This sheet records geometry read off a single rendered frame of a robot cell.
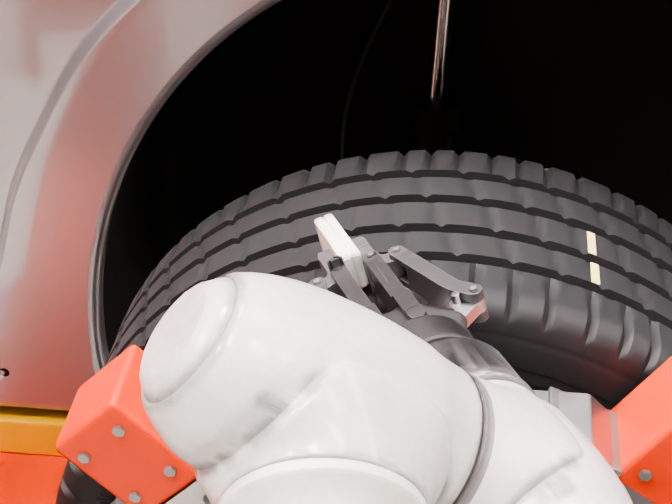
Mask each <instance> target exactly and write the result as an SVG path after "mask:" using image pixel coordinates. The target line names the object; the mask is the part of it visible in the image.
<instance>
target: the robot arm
mask: <svg viewBox="0 0 672 504"><path fill-rule="evenodd" d="M314 224H315V227H316V230H317V234H318V237H319V240H320V244H321V247H322V250H323V252H321V253H318V260H319V263H320V267H321V270H322V273H323V274H324V276H325V278H322V277H318V278H314V279H313V280H311V281H310V282H309V284H308V283H304V282H301V281H298V280H294V279H290V278H286V277H281V276H277V275H272V274H265V273H256V272H233V273H230V274H227V275H226V276H225V277H221V278H217V279H213V280H209V281H205V282H201V283H199V284H197V285H195V286H194V287H192V288H191V289H189V290H188V291H186V292H184V293H183V295H182V296H181V297H180V298H178V299H177V300H176V301H175V302H174V303H173V305H172V306H171V307H170V308H169V309H168V310H167V312H166V313H165V314H164V316H163V317H162V318H161V320H160V321H159V323H158V324H157V326H156V328H155V329H154V331H153V333H152V335H151V336H150V338H149V340H148V343H147V345H146V347H145V350H144V353H143V356H142V361H141V365H140V372H139V378H140V383H141V399H142V405H143V407H144V409H145V412H146V414H147V416H148V417H149V419H150V421H151V423H152V425H153V426H154V428H155V429H156V431H157V432H158V434H159V436H160V437H161V438H162V440H163V441H164V443H165V444H166V445H167V447H168V448H169V449H170V450H171V452H173V453H174V454H175V455H176V456H177V457H178V458H180V459H182V460H183V461H185V462H186V463H188V464H189V465H190V466H192V467H193V468H195V476H196V480H197V482H198V483H199V485H200V486H201V487H202V488H203V490H204V492H205V493H206V495H207V497H208V499H209V500H210V502H211V504H633V502H632V500H631V498H630V496H629V494H628V492H627V490H626V489H625V487H624V485H623V484H622V482H621V481H620V479H619V478H618V476H617V475H616V474H615V472H614V471H613V469H612V468H611V467H610V465H609V464H608V463H607V461H606V460H605V459H604V457H603V456H602V455H601V454H600V452H599V451H598V450H597V449H596V447H595V446H594V445H593V444H592V443H591V442H590V441H589V439H588V438H587V437H586V436H585V435H584V434H583V433H582V431H581V430H580V429H579V428H578V427H577V426H575V425H574V424H573V423H572V422H571V421H570V420H569V419H568V418H567V417H566V416H565V415H564V414H563V413H562V412H561V411H560V410H558V409H557V408H556V407H554V406H553V405H551V404H549V403H547V402H545V401H543V400H541V399H539V398H538V397H537V396H536V394H535V393H534V391H533V390H532V389H531V387H530V386H529V385H528V384H527V383H526V382H525V381H524V380H522V379H521V378H520V377H519V375H518V374H517V373H516V372H515V370H514V369H513V368H512V367H511V366H510V364H509V363H508V362H507V361H506V359H505V358H504V357H503V356H502V355H501V354H500V352H499V351H497V350H496V349H495V348H494V347H492V346H491V345H489V344H487V343H485V342H482V341H480V340H477V339H474V337H473V336H472V335H471V334H470V331H469V329H468V326H469V325H470V324H471V323H472V322H474V323H482V322H485V321H486V320H488V318H489V314H488V309H487V305H486V301H485V297H484V292H483V288H482V286H481V285H479V284H474V283H470V282H465V281H460V280H457V279H456V278H454V277H452V276H451V275H449V274H447V273H446V272H444V271H443V270H441V269H439V268H438V267H436V266H434V265H433V264H431V263H429V262H428V261H426V260H425V259H423V258H421V257H420V256H418V255H416V254H415V253H413V252H411V251H410V250H408V249H407V248H405V247H403V246H394V247H392V248H390V249H389V251H388V253H387V254H379V253H378V252H377V251H374V250H373V248H372V247H371V246H370V244H369V243H368V242H367V240H366V239H365V238H363V237H357V238H355V239H352V240H351V239H350V238H349V237H348V235H347V234H346V232H345V231H344V230H343V228H342V227H341V226H340V224H339V223H338V222H337V220H336V219H335V218H334V216H333V215H332V214H327V215H324V217H323V218H322V217H319V218H317V219H315V221H314ZM368 279H369V281H370V285H371V289H372V292H373V293H374V291H375V292H376V294H377V295H378V296H379V298H380V299H381V301H382V302H383V304H384V305H385V306H386V308H387V309H388V311H389V313H385V314H382V313H381V312H380V310H379V309H378V308H377V306H376V305H375V303H371V301H370V300H369V299H368V297H367V296H366V294H365V293H364V292H363V290H362V289H361V288H364V287H366V286H368V284H369V281H368ZM403 285H404V286H405V287H407V288H408V289H407V290H406V289H405V287H404V286H403ZM409 289H410V290H411V291H413V292H415V293H416V294H418V295H419V296H421V297H422V298H424V299H425V300H427V301H428V302H430V303H432V304H433V305H435V306H436V307H433V306H428V305H423V304H421V303H419V302H418V301H417V299H416V298H415V297H414V295H413V294H412V293H411V292H410V290H409Z"/></svg>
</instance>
